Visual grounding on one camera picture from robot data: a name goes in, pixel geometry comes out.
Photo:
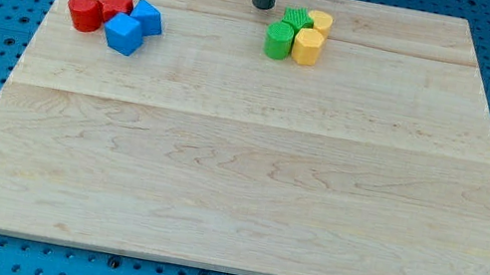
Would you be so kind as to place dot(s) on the yellow hexagon block front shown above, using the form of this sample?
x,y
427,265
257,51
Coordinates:
x,y
307,46

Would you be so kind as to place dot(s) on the blue cube block rear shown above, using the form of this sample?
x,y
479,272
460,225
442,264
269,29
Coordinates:
x,y
149,18

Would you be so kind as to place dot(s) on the blue cube block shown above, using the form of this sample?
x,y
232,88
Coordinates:
x,y
149,18
123,34

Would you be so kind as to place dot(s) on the green star block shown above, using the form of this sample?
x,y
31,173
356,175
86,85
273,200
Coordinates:
x,y
297,18

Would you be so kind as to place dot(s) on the green cylinder block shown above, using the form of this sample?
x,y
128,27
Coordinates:
x,y
278,40

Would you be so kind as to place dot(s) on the red cylinder block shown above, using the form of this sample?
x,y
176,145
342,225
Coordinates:
x,y
85,14

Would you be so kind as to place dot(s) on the yellow hexagon block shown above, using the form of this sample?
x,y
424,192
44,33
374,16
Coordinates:
x,y
322,21
307,46

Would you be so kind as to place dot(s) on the light wooden board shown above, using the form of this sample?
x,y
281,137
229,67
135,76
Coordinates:
x,y
199,150

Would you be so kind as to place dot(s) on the yellow hexagon block rear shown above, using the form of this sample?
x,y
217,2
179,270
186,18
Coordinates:
x,y
322,21

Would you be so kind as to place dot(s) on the red star block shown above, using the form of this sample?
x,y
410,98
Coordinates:
x,y
110,8

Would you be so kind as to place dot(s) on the blue cube block front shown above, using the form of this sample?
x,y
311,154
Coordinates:
x,y
123,34

